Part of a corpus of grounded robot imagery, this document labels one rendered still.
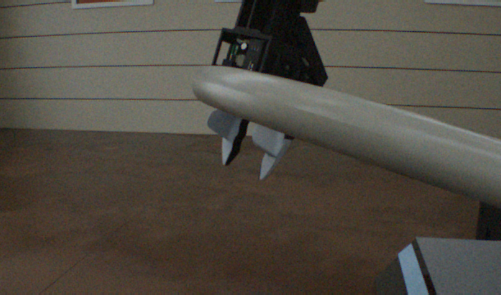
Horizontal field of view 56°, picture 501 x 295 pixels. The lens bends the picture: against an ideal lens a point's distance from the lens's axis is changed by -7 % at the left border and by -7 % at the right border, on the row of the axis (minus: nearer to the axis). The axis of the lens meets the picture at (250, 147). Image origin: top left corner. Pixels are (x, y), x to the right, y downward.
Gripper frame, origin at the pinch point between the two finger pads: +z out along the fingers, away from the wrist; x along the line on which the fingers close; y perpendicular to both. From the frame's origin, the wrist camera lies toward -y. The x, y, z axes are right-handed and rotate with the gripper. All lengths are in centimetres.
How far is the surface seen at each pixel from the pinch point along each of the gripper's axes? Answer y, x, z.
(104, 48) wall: -380, -606, -19
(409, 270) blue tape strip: -50, 8, 16
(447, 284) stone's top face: -42.3, 17.7, 13.8
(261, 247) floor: -215, -133, 82
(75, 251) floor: -135, -215, 117
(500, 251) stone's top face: -62, 22, 8
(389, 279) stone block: -52, 4, 20
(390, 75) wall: -577, -247, -92
